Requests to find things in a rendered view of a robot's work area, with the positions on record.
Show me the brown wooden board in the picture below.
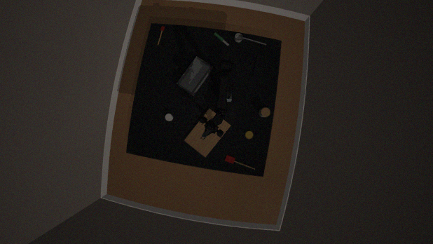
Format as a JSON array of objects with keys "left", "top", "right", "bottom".
[{"left": 184, "top": 109, "right": 231, "bottom": 157}]

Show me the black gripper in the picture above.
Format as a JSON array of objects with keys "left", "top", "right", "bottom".
[{"left": 199, "top": 116, "right": 224, "bottom": 137}]

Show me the grey cylinder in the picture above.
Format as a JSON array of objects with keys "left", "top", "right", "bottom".
[{"left": 165, "top": 114, "right": 173, "bottom": 121}]

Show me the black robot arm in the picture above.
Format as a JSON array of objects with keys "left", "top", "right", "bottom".
[{"left": 206, "top": 60, "right": 234, "bottom": 131}]

